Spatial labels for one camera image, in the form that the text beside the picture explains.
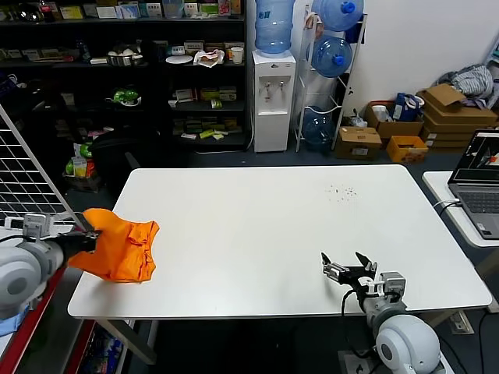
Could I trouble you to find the basket of snack bags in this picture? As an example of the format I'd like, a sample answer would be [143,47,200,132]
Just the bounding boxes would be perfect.
[62,143,104,195]

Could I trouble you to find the white wire grid panel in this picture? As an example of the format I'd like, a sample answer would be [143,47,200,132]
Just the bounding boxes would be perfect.
[0,104,85,231]

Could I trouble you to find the yellow flat product box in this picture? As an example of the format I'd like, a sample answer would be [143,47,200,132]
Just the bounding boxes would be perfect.
[58,5,85,21]

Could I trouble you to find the blue printed bag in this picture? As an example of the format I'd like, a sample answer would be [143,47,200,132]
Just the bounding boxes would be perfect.
[392,92,425,122]

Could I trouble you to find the blue plastic bottle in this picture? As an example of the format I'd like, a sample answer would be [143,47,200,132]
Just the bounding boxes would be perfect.
[76,37,92,65]

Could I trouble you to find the large white work table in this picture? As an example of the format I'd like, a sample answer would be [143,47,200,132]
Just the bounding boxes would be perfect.
[66,164,494,365]

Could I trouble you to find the open brown cardboard box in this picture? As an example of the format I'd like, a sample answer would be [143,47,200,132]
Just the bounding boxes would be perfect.
[364,101,425,140]

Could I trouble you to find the pink hanging cloth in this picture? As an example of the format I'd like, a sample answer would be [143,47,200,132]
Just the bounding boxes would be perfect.
[305,11,324,34]

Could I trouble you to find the clear plastic container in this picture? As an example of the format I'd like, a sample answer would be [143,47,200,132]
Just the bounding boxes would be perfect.
[161,0,185,20]

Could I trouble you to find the sealed labelled cardboard box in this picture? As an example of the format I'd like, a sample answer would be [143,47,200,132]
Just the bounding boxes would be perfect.
[335,126,384,161]

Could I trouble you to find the grey open laptop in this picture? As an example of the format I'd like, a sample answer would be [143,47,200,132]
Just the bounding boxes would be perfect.
[448,129,499,240]

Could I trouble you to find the grey striped clothes pile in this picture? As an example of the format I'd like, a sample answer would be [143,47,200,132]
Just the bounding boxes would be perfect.
[437,65,495,110]

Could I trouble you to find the yellow printed cardboard box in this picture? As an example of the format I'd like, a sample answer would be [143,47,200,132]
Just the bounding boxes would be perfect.
[386,135,429,164]

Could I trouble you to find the flat brown cardboard box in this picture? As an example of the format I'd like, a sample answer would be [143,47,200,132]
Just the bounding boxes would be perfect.
[419,132,476,143]
[425,139,474,150]
[422,123,487,136]

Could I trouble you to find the metal bowl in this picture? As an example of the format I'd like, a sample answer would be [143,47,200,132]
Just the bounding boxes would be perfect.
[106,51,144,69]

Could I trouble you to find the grey plastic bag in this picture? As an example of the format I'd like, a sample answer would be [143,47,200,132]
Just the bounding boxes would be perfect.
[349,110,369,129]

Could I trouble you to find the black shelving unit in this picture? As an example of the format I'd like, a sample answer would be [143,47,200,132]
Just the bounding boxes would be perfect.
[0,0,250,153]

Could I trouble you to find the shiny glass bowl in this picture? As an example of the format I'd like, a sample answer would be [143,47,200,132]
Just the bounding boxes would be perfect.
[17,2,41,23]

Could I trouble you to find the light blue product box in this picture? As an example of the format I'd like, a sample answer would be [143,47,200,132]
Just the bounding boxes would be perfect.
[118,2,140,20]

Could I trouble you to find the white water dispenser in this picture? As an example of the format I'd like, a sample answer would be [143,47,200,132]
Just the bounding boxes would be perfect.
[251,50,297,153]

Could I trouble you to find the large open-flap cardboard box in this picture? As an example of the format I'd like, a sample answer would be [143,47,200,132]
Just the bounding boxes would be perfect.
[415,83,499,128]

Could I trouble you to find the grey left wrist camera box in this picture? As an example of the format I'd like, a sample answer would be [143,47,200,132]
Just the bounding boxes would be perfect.
[21,213,55,241]

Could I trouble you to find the blue water jug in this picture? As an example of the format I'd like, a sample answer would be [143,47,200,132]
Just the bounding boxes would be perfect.
[254,0,296,56]
[311,0,365,33]
[311,35,354,79]
[299,106,337,152]

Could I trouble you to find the blue printed package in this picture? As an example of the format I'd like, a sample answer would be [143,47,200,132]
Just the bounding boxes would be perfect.
[77,326,126,374]

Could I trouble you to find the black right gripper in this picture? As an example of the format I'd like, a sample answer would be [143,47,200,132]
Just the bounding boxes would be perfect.
[320,252,381,299]

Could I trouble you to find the black office chair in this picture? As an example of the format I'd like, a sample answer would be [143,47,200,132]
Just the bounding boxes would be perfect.
[88,130,168,198]

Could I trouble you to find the white plastic food bag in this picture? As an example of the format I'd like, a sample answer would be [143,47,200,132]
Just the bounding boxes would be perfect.
[193,49,227,69]

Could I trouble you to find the white plate with black symbol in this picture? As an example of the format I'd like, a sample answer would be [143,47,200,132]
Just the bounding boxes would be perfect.
[338,349,373,374]

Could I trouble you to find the light blue cloth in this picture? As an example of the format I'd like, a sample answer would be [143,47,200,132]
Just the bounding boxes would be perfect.
[0,305,31,337]

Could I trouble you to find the small white side table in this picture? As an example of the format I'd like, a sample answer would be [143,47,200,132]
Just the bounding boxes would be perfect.
[421,170,499,281]

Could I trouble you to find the grey floor power strip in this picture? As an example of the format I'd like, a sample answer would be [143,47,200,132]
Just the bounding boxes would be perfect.
[448,310,476,335]

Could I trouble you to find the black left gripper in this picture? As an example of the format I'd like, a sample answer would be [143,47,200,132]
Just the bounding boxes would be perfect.
[59,230,104,260]

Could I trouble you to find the orange t-shirt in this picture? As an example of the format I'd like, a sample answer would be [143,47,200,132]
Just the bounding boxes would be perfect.
[68,207,161,284]

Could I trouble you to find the red-edged white table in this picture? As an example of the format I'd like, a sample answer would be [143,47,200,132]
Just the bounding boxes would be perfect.
[0,224,89,374]

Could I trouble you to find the white red medicine box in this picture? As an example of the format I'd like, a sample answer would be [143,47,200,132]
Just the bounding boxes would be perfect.
[174,88,199,104]

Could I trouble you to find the white metal jug rack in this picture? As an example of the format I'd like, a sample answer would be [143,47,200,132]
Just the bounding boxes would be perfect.
[295,6,369,153]

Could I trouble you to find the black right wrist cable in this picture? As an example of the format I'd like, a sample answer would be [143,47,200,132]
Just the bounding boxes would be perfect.
[341,289,367,317]

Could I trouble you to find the scattered dark crumbs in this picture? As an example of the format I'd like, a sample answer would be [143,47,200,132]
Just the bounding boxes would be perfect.
[326,185,359,202]

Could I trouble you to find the white laptop cable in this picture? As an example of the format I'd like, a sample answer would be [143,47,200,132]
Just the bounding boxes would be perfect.
[436,199,462,216]

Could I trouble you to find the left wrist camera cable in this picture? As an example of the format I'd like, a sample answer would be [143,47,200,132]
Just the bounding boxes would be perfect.
[0,217,25,245]

